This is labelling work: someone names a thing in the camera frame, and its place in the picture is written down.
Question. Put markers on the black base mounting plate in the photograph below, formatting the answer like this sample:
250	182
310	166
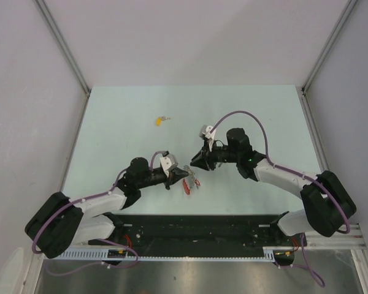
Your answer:
256	230

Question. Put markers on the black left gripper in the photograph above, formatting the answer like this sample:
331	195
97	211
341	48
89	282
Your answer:
175	174

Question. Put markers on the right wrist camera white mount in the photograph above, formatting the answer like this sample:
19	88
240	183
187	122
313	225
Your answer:
207	133

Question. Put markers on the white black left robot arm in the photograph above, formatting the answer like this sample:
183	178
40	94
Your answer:
61	221

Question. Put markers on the red handled metal key holder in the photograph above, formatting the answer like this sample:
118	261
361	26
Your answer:
190	182

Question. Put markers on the key with yellow tag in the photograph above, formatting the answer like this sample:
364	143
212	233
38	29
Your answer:
161	119

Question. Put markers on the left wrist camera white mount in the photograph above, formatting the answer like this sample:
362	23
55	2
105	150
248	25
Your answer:
168	162

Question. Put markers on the left aluminium frame post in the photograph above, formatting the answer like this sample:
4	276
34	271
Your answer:
59	39

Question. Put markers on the right aluminium frame post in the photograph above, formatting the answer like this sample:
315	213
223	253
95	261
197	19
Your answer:
331	41

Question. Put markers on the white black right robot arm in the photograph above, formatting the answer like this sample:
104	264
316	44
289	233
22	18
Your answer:
327	204

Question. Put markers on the aluminium frame post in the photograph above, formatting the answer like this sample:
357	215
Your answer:
331	41
59	39

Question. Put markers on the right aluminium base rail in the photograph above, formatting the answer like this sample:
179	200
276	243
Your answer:
353	240

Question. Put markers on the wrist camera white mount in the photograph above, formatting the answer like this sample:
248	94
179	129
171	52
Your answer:
168	162
207	133

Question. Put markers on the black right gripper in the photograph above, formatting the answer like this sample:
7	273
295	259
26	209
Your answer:
205	158

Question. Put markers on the grey slotted cable duct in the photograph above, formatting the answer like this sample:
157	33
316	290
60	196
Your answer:
107	254

